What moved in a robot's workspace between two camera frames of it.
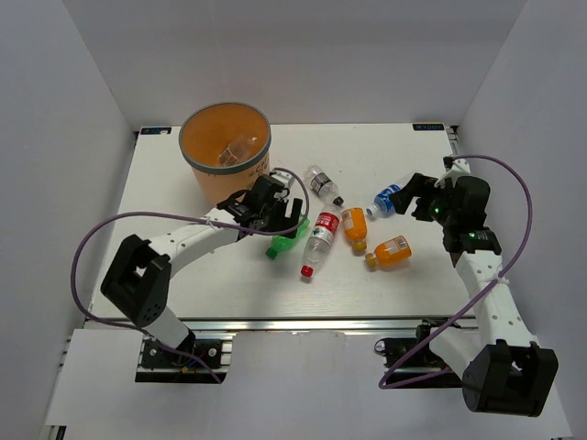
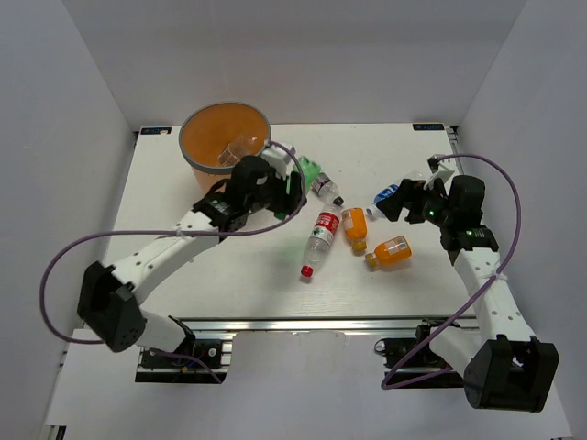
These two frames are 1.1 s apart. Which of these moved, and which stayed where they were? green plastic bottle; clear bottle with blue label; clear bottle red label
Moved: green plastic bottle
Stayed: clear bottle with blue label; clear bottle red label
